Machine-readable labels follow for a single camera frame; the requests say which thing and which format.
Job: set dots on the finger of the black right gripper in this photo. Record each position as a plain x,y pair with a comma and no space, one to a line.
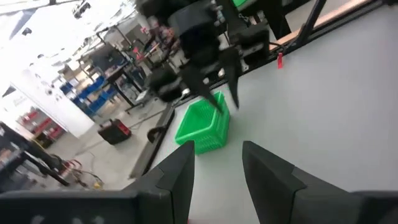
233,71
192,77

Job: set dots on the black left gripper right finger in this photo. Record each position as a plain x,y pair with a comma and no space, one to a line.
295,199

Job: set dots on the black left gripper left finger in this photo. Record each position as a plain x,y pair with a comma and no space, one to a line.
124,205

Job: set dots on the green plastic basket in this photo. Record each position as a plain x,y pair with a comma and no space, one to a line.
199,119
211,144

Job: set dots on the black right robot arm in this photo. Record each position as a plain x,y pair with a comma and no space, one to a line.
161,6

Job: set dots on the red storage bin shelf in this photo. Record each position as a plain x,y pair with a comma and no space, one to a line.
42,124

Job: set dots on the red tag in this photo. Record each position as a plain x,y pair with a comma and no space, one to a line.
280,60

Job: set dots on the green object on side table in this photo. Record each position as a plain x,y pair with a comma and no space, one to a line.
240,2

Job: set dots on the black clamp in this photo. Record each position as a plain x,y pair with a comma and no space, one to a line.
157,133

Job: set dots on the black and red toolbox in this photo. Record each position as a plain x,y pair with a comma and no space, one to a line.
115,132

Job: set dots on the grey table mat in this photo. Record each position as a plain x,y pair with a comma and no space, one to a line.
311,124

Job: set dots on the blue storage bin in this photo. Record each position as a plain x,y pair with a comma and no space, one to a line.
99,104
93,87

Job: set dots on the black workbench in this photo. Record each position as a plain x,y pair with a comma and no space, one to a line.
31,155

